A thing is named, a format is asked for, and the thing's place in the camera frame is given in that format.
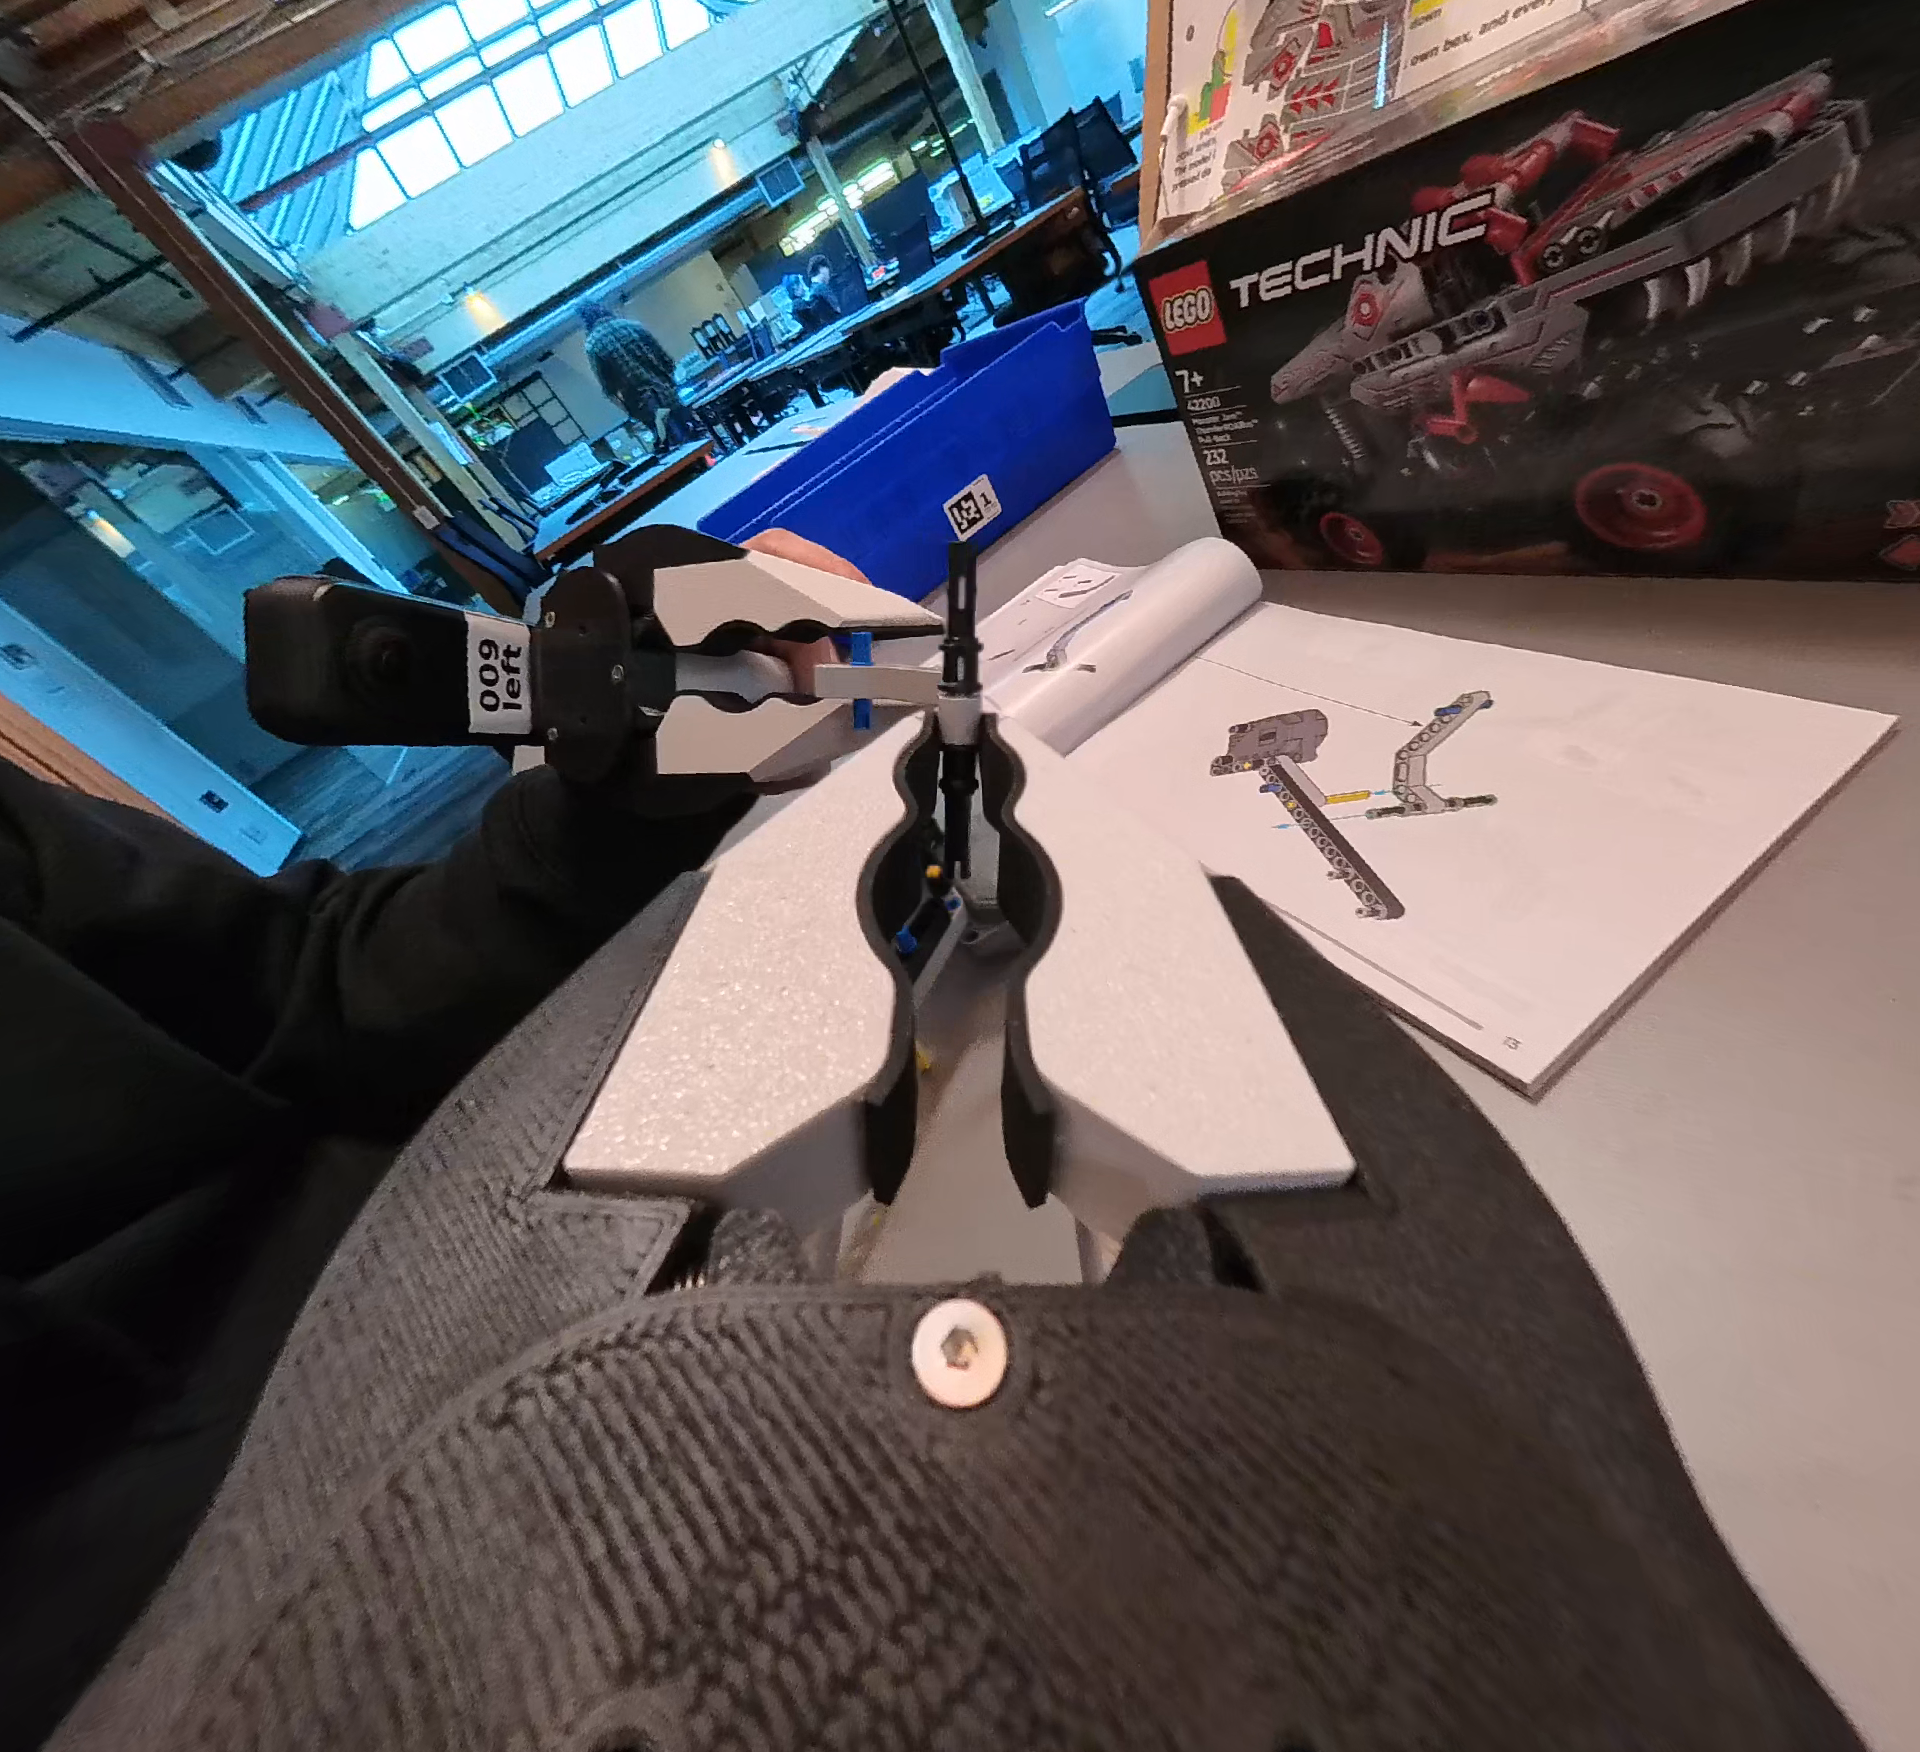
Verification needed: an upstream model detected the person's left hand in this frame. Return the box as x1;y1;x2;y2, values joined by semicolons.
744;525;876;584

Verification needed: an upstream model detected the white instruction booklet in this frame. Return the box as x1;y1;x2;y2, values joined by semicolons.
974;536;1902;1097

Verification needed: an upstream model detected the black toy truck set box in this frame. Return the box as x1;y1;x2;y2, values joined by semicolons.
1131;0;1920;581

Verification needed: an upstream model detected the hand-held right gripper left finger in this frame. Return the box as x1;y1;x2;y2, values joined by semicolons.
563;714;935;1273

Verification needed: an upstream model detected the blue plastic bin with tag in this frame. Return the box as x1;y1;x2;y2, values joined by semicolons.
698;296;1122;587

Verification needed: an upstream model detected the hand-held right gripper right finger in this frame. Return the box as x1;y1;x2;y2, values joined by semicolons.
991;714;1361;1258

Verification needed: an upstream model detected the person's dark clothing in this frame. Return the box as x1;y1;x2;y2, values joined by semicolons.
0;1107;483;1752

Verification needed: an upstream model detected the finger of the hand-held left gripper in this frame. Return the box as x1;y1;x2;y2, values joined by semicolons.
664;548;948;652
659;675;860;787

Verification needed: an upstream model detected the person's left forearm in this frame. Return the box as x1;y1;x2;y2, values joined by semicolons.
0;754;759;1169

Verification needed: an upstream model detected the black toy axle pin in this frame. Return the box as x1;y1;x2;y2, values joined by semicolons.
936;542;986;873

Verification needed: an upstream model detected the light grey bent toy beam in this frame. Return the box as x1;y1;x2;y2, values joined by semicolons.
815;633;995;751

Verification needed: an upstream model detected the grey motor black beam assembly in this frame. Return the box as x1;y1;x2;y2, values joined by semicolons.
892;853;1025;1083

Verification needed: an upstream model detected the row of dark background tables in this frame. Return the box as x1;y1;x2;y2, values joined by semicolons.
533;184;1141;569

